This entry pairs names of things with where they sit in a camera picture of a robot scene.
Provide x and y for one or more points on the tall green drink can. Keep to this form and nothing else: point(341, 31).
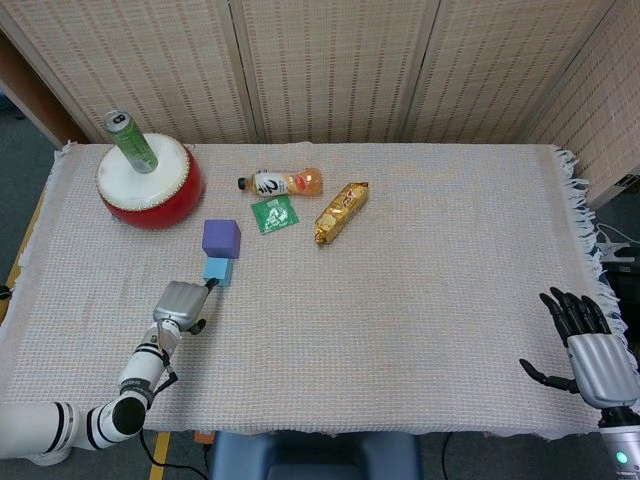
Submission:
point(132, 142)

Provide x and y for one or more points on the small orange object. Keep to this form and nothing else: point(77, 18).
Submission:
point(204, 436)

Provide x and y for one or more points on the gold snack packet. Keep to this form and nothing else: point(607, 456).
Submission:
point(340, 212)

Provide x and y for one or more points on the green foil sachet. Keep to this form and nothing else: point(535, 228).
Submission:
point(274, 215)

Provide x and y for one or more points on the brown wooden cabinet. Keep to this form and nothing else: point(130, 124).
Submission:
point(30, 95)

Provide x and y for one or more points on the black equipment box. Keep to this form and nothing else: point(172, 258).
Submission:
point(625, 280)

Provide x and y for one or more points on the large purple cube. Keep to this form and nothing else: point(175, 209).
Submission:
point(220, 237)

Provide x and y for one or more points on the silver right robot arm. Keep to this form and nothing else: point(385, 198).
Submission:
point(622, 445)

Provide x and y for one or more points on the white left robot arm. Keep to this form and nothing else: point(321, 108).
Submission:
point(140, 365)

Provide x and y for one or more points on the woven bamboo screen panel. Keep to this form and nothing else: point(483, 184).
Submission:
point(150, 65)
point(335, 65)
point(605, 115)
point(500, 65)

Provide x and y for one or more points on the red drum white skin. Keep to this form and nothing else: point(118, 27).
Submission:
point(165, 200)

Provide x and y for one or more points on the beige woven tablecloth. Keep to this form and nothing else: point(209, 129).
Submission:
point(375, 325)

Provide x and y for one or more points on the grey power strip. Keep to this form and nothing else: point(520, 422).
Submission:
point(629, 181)

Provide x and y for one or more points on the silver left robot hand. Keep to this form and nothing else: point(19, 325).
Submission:
point(180, 305)

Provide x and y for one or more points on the medium blue cube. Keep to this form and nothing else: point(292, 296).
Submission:
point(217, 270)

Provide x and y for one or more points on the orange drink plastic bottle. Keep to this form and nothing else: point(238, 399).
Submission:
point(280, 182)

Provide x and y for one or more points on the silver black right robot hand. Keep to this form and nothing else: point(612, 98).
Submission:
point(605, 367)

